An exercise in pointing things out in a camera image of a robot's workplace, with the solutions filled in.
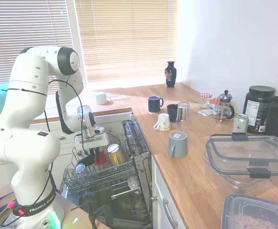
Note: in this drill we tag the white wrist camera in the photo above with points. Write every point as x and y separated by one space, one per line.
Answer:
99 130

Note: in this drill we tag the clear drinking glass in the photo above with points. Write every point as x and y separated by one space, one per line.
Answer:
80 168

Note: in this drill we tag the wide window blind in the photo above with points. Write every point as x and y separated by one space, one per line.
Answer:
126 40

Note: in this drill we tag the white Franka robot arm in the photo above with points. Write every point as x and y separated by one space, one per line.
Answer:
26 71

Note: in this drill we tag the white printed mug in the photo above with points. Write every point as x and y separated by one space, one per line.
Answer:
163 121

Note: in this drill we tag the black camera tripod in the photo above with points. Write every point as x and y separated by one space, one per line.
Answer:
100 214

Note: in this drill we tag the plastic tub with cereal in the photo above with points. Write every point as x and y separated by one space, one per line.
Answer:
253 214

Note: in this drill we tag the yellow ceramic mug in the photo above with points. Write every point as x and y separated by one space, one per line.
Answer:
116 155

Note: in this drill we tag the small white sachet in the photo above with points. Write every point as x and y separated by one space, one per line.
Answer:
204 112

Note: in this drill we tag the white and green drink can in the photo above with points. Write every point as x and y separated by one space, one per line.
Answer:
240 125

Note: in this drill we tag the built-in dishwasher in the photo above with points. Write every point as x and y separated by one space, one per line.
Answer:
136 140

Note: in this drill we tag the black protein powder tub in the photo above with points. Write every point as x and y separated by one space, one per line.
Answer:
258 109

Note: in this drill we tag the narrow window blind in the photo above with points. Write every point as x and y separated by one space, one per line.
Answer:
22 28

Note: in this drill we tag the glass French press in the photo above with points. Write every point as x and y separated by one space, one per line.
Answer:
225 106

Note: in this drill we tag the navy blue mug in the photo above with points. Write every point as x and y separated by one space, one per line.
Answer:
154 105

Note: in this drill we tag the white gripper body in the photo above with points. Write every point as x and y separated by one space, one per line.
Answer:
93 141

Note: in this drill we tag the white base cabinet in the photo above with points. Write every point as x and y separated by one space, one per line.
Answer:
160 181

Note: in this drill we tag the jar with red checked lid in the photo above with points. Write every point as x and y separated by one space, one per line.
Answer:
205 99

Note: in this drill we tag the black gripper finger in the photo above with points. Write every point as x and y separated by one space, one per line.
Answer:
91 152
97 156

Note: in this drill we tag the clear ribbed tumbler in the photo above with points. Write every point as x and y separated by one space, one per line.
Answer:
184 113

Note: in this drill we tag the white mug on sill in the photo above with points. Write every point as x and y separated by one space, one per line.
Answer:
100 97

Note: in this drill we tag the grey mug with label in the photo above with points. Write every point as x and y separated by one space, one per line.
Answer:
179 145

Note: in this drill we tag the clear container with clip lid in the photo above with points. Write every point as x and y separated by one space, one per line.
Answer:
243 152

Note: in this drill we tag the silver cabinet knob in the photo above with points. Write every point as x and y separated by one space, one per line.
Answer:
153 198

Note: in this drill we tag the dark blue painted vase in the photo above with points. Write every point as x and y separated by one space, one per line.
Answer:
170 75

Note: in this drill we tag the red enamel mug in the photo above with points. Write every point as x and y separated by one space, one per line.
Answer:
103 158

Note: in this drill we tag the black mug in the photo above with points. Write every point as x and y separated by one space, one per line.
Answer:
171 113

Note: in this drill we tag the foil and orange packet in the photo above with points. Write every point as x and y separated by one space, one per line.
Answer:
214 105

